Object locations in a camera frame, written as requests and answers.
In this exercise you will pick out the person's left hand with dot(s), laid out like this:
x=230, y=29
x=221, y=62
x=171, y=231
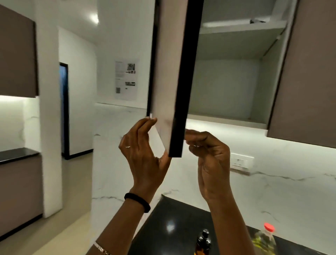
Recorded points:
x=143, y=168

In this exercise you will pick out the person's right hand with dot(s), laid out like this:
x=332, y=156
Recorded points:
x=215, y=170

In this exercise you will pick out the person's right fingers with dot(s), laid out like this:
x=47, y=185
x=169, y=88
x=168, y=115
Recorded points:
x=198, y=139

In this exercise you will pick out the person's left thumb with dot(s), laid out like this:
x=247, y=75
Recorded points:
x=166, y=159

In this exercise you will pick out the taupe cabinet door black edge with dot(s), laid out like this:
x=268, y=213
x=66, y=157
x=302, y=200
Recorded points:
x=168, y=65

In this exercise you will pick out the person's left forearm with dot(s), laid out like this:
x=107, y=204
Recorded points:
x=119, y=228

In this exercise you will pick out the person's right forearm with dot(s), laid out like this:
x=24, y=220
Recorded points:
x=231, y=228

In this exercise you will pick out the black wristband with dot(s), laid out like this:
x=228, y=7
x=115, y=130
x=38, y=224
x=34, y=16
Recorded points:
x=138, y=201

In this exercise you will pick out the printed paper sheet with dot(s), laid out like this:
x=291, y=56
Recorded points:
x=126, y=80

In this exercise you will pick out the dark bottle black cap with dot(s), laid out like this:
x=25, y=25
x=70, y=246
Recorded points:
x=203, y=243

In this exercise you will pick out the black framed doorway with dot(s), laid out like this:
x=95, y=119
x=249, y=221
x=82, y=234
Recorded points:
x=64, y=110

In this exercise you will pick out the white cabinet shelf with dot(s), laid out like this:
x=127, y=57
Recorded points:
x=241, y=26

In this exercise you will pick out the oil bottle red cap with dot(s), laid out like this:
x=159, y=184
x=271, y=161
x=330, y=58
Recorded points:
x=265, y=240

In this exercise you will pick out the closed taupe cabinet door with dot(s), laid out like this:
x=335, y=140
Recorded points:
x=307, y=78

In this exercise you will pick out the taupe base cabinet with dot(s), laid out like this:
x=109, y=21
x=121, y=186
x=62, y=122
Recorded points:
x=19, y=194

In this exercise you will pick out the white wall socket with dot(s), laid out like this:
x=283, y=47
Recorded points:
x=242, y=163

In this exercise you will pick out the open white wall cabinet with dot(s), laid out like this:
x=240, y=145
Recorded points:
x=225, y=86

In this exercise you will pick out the taupe wall cabinet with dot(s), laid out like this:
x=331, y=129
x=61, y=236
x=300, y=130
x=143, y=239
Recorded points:
x=17, y=55

